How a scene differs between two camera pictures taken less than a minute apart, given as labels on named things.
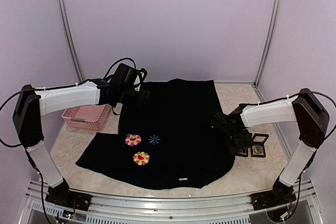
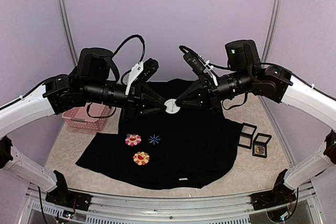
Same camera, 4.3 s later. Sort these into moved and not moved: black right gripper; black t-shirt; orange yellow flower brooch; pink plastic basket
Moved: black right gripper
Not moved: orange yellow flower brooch; black t-shirt; pink plastic basket
